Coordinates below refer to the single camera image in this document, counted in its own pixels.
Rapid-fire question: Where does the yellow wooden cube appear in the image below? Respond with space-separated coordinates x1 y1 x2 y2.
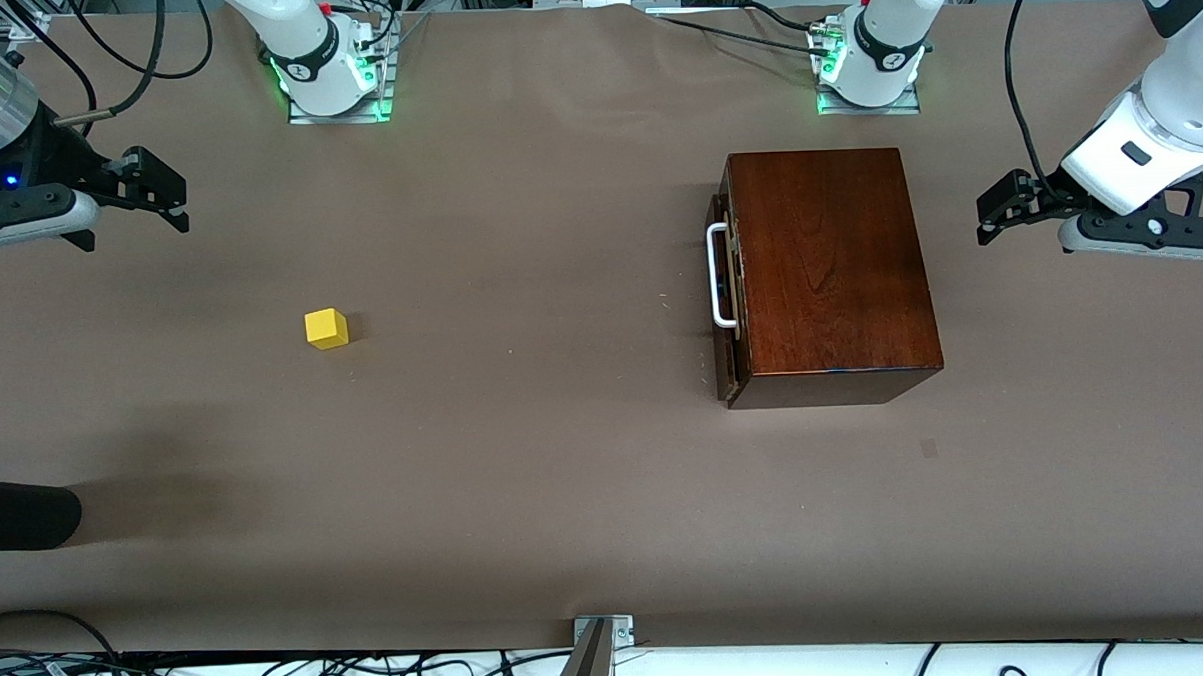
304 308 350 351

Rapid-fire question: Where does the white metal drawer handle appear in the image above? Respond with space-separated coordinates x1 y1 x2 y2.
706 221 741 332

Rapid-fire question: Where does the light wood drawer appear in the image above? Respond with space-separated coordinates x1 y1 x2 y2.
706 188 753 405

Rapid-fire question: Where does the dark brown wooden cabinet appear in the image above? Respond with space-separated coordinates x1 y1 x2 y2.
710 146 946 411

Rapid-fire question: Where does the brown paper table cover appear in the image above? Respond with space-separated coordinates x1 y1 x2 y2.
0 0 1203 676

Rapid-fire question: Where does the grey aluminium profile bar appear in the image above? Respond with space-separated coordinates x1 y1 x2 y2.
545 619 615 676

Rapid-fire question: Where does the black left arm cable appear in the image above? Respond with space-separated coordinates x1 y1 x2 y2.
1002 0 1070 207

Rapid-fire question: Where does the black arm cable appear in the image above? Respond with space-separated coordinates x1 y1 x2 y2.
47 0 217 126
1002 0 1070 207

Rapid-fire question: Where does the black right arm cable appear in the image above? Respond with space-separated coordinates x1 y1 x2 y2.
47 0 217 126

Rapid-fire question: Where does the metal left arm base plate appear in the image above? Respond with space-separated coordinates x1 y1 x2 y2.
816 79 923 119

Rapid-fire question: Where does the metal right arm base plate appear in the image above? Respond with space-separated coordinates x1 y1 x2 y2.
284 13 397 128

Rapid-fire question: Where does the black base power cable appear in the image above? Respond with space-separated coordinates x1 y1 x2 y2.
650 0 838 59

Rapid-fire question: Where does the black cylindrical post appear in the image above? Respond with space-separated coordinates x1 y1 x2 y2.
0 474 84 552

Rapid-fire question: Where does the black looping cable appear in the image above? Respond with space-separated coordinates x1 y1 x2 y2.
0 606 126 676

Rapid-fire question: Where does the small metal bracket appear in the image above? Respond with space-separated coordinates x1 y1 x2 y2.
572 613 636 651

